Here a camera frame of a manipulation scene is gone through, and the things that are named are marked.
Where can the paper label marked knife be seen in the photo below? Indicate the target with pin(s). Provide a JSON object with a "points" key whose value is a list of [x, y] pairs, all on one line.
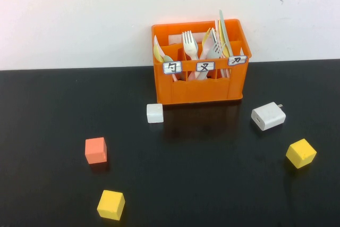
{"points": [[237, 60]]}

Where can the pink plastic spoon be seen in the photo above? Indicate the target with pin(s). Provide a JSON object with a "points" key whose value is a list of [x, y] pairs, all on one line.
{"points": [[156, 42]]}

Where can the paper label marked fork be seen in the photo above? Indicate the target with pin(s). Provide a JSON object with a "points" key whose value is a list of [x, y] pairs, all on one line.
{"points": [[205, 67]]}

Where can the grey plastic fork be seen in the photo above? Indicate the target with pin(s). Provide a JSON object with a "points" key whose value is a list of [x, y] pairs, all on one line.
{"points": [[215, 50]]}

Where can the orange plastic cutlery holder crate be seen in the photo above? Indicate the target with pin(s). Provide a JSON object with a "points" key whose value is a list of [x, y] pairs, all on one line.
{"points": [[199, 91]]}

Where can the white USB wall charger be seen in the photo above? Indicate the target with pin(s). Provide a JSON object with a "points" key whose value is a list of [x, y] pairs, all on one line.
{"points": [[268, 118]]}

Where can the yellow plastic fork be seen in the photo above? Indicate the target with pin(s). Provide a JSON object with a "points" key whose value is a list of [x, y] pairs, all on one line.
{"points": [[205, 39]]}

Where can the pale green plastic knife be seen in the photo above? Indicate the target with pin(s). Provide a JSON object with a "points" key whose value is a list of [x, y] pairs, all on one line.
{"points": [[225, 33]]}

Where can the pink plastic knife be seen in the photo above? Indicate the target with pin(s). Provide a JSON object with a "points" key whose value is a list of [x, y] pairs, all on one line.
{"points": [[217, 29]]}

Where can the white foam cube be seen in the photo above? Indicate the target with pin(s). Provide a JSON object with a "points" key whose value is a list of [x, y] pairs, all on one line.
{"points": [[154, 113]]}

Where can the yellow plastic spoon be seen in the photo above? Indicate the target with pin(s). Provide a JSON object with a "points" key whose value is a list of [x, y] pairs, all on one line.
{"points": [[158, 54]]}

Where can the yellow foam cube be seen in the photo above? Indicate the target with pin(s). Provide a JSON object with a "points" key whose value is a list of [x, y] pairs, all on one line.
{"points": [[110, 205], [301, 154]]}

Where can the white plastic fork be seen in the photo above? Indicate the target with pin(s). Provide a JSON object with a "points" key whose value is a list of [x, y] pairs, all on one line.
{"points": [[190, 47]]}

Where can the pink plastic fork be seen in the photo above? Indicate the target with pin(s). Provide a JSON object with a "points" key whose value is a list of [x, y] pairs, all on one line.
{"points": [[205, 53]]}

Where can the orange foam cube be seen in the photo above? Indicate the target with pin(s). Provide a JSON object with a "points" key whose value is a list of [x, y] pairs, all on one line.
{"points": [[95, 150]]}

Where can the yellow plastic knife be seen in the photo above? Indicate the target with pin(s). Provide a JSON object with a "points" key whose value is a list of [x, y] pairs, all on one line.
{"points": [[225, 50]]}

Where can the grey green plastic spoon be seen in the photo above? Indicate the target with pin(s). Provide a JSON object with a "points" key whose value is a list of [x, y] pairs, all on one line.
{"points": [[168, 58]]}

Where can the paper label marked spoon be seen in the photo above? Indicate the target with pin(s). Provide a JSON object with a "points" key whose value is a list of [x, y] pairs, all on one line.
{"points": [[172, 67]]}

